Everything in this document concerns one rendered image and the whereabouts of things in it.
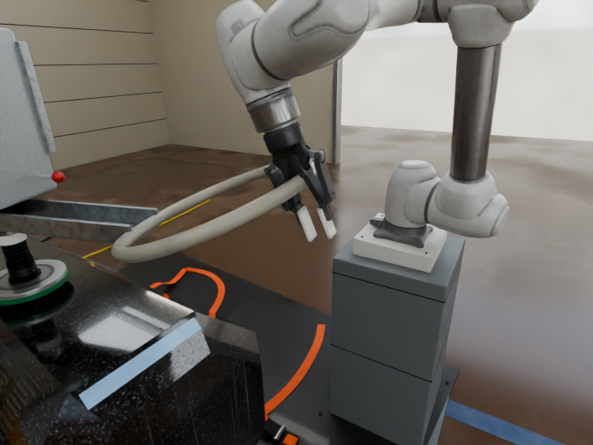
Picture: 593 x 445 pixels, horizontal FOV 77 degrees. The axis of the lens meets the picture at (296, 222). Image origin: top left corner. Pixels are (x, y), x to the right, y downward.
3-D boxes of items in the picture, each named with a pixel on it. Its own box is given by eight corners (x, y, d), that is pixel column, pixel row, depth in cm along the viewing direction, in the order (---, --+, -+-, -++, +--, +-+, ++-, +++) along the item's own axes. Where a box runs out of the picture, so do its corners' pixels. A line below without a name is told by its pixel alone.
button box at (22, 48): (26, 153, 106) (-8, 42, 95) (34, 150, 108) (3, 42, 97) (49, 154, 104) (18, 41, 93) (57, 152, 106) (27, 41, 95)
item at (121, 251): (63, 287, 73) (56, 274, 72) (189, 202, 116) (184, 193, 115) (286, 223, 55) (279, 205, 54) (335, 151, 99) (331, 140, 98)
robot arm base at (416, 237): (378, 217, 152) (379, 204, 150) (433, 230, 142) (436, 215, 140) (362, 234, 138) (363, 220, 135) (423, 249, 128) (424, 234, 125)
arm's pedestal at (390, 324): (356, 348, 205) (364, 214, 173) (452, 383, 181) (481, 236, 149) (313, 418, 165) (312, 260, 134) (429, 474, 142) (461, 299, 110)
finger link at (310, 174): (297, 154, 73) (303, 150, 72) (326, 201, 74) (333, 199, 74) (288, 159, 70) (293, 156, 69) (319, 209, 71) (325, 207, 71)
